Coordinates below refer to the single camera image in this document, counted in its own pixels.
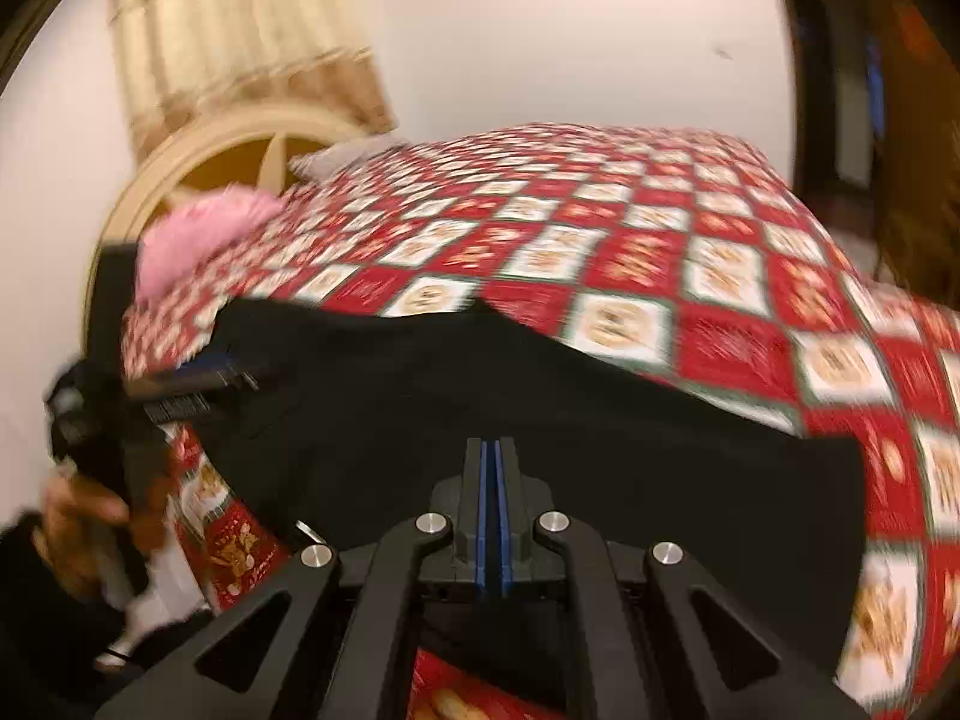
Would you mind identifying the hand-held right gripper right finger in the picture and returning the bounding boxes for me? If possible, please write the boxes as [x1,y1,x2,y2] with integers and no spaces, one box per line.
[495,437,871,720]

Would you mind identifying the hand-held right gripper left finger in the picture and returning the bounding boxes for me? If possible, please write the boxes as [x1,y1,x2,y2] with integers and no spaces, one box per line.
[97,437,492,720]

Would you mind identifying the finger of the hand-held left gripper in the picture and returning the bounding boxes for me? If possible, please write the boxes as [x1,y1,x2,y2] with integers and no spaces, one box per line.
[124,349,263,400]
[142,394,215,425]

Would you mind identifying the black pants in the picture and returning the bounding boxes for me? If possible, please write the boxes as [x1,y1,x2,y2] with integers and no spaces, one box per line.
[202,296,871,717]

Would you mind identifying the person's left hand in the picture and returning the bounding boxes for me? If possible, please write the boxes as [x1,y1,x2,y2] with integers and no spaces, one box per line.
[34,465,130,607]

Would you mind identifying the pink pillow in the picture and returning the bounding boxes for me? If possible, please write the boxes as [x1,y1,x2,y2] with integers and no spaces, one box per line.
[135,187,284,301]

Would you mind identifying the cream wooden headboard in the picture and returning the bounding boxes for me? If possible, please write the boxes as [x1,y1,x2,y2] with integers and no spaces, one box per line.
[88,106,383,361]

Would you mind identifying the striped pillow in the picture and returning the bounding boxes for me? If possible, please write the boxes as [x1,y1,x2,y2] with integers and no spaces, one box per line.
[289,136,410,182]

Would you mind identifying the red checkered printed bedspread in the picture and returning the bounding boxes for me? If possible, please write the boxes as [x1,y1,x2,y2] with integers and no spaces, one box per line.
[120,122,960,720]

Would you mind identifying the beige patterned curtain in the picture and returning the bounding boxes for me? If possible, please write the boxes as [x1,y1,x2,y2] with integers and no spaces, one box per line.
[112,0,397,166]

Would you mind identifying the wooden door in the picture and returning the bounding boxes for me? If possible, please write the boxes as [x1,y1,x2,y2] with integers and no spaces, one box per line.
[874,0,960,301]

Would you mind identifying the dark wooden door frame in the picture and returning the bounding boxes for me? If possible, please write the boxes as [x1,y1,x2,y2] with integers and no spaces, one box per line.
[769,0,886,200]

